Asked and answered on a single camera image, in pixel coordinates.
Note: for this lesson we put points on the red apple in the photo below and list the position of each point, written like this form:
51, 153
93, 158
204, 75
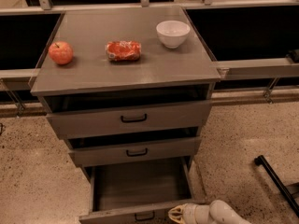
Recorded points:
61, 52

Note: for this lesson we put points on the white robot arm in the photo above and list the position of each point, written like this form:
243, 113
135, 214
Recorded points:
218, 212

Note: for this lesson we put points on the red snack bag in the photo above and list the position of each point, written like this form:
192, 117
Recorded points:
118, 51

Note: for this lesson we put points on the white bowl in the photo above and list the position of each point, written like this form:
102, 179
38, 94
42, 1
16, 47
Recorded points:
172, 34

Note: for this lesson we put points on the grey drawer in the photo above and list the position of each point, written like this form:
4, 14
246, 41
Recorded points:
142, 151
140, 192
129, 119

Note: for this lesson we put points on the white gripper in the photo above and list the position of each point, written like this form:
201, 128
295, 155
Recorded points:
193, 215

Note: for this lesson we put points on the grey bottom drawer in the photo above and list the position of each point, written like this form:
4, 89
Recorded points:
140, 192

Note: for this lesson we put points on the grey middle drawer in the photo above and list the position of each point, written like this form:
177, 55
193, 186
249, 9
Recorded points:
142, 151

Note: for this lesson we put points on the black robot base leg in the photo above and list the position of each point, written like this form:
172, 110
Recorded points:
289, 192

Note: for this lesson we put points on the grey drawer cabinet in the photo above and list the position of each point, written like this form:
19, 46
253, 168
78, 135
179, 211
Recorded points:
92, 81

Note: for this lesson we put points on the metal glass railing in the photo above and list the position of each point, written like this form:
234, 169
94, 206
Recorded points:
263, 13

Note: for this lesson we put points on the grey top drawer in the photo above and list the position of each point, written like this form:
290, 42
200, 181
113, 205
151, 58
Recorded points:
129, 119

